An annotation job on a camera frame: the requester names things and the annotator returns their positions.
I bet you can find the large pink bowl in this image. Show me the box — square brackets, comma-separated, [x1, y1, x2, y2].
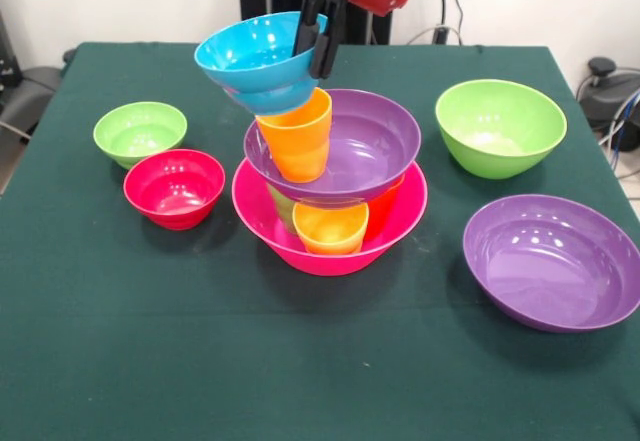
[231, 158, 430, 278]

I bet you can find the blue bowl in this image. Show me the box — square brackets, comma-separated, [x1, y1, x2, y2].
[193, 11, 330, 115]

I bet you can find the yellow cup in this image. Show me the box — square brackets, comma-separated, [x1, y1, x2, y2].
[291, 199, 371, 256]

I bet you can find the dark green tablecloth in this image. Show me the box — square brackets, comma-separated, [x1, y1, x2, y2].
[0, 41, 640, 441]

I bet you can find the blue and white cable bundle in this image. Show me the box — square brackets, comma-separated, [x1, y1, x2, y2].
[597, 88, 640, 155]

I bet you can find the orange cup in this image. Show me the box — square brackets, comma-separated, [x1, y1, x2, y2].
[254, 87, 334, 184]

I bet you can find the black floor stand base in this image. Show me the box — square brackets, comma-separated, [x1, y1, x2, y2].
[575, 56, 640, 130]
[0, 64, 65, 135]

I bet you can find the small green bowl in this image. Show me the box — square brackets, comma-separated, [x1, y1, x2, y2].
[92, 101, 189, 171]

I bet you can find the black hanging cable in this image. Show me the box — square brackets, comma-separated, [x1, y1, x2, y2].
[407, 0, 466, 46]

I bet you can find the large green bowl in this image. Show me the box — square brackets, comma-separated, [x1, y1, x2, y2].
[434, 78, 569, 181]

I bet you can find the green cup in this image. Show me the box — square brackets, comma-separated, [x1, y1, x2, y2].
[266, 183, 300, 235]

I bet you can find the purple bowl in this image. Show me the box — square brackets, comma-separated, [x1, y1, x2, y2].
[243, 88, 423, 207]
[462, 193, 640, 334]

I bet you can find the red cup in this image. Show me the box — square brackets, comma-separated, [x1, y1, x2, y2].
[363, 175, 405, 242]

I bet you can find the small red bowl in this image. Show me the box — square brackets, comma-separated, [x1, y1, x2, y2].
[123, 148, 227, 232]

